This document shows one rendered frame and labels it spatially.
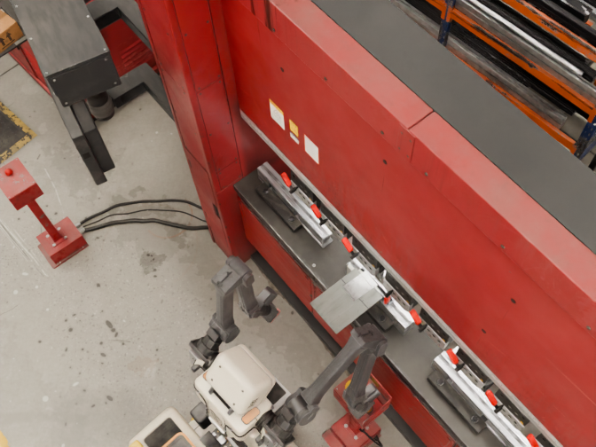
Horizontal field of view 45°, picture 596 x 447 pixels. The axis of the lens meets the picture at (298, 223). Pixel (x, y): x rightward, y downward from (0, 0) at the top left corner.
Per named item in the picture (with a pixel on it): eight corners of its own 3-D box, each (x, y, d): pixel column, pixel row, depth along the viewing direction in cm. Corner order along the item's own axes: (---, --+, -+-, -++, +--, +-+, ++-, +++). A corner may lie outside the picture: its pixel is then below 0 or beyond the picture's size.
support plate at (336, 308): (309, 303, 313) (309, 302, 312) (355, 268, 320) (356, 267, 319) (336, 334, 306) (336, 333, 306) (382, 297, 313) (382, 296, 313)
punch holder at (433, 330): (416, 322, 288) (420, 308, 274) (431, 309, 291) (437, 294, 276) (442, 350, 283) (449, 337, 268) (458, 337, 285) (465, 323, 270)
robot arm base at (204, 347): (187, 343, 284) (207, 364, 280) (198, 328, 282) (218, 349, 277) (200, 340, 292) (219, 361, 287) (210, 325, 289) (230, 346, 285)
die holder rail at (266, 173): (258, 177, 357) (256, 168, 349) (268, 171, 359) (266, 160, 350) (323, 248, 338) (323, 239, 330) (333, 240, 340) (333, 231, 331)
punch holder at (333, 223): (320, 220, 311) (319, 201, 297) (335, 208, 314) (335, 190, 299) (342, 244, 306) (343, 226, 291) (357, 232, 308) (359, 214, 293)
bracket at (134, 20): (75, 24, 307) (70, 12, 301) (124, -4, 314) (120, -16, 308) (126, 82, 292) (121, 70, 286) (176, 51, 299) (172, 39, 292)
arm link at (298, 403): (278, 413, 268) (286, 425, 265) (293, 395, 265) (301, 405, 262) (294, 413, 275) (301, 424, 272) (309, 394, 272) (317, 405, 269)
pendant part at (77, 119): (63, 113, 334) (35, 61, 303) (87, 103, 337) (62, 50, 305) (96, 186, 315) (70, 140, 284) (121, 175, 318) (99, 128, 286)
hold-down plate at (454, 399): (426, 379, 308) (427, 377, 305) (435, 371, 309) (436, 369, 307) (477, 435, 297) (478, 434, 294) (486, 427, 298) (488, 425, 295)
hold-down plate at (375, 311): (340, 284, 330) (341, 281, 327) (349, 277, 331) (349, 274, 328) (384, 333, 318) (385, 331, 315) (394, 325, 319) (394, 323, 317)
